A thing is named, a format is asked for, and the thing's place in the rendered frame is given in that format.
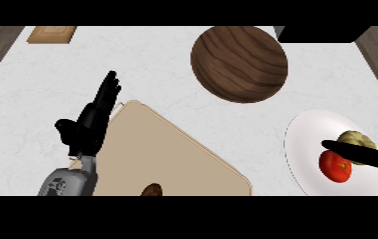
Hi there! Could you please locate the red tomato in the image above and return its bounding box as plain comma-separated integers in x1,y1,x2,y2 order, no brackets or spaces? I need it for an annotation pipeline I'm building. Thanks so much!
317,149,354,184

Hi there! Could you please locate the white plate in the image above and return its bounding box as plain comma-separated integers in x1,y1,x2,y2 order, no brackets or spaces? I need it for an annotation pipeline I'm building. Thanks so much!
283,109,378,197

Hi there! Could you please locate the tan wooden block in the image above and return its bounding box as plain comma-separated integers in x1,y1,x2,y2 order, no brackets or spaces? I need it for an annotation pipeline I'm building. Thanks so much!
25,26,78,45

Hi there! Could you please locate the pale yellow-green squash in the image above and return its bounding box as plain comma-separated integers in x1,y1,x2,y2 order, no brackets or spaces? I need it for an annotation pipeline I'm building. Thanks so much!
337,130,378,166

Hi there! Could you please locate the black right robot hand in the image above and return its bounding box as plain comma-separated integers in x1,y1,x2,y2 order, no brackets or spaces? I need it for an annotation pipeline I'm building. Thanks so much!
320,139,378,168

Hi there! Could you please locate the brown wooden bowl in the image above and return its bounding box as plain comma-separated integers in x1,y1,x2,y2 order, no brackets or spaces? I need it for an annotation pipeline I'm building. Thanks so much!
189,26,289,104

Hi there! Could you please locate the small brown round object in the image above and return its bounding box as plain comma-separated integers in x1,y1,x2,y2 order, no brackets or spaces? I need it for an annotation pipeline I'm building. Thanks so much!
139,182,164,197

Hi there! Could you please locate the black appliance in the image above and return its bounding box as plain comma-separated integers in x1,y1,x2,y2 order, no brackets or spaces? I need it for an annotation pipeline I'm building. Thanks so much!
273,26,372,44

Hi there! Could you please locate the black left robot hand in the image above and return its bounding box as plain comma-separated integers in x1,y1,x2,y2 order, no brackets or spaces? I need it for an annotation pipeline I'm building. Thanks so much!
53,70,122,158

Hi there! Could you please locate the beige cutting board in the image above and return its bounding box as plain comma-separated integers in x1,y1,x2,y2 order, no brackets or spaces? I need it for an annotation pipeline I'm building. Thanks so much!
68,99,254,197

